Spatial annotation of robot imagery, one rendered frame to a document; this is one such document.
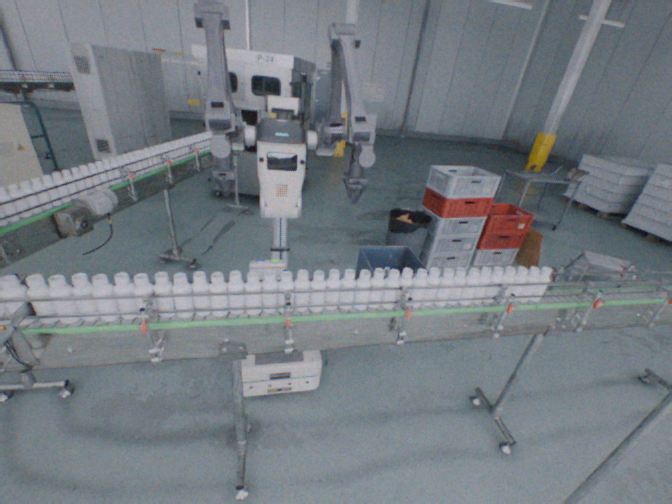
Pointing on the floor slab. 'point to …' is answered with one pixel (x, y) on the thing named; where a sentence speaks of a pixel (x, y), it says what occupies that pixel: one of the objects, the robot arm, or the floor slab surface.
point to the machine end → (291, 68)
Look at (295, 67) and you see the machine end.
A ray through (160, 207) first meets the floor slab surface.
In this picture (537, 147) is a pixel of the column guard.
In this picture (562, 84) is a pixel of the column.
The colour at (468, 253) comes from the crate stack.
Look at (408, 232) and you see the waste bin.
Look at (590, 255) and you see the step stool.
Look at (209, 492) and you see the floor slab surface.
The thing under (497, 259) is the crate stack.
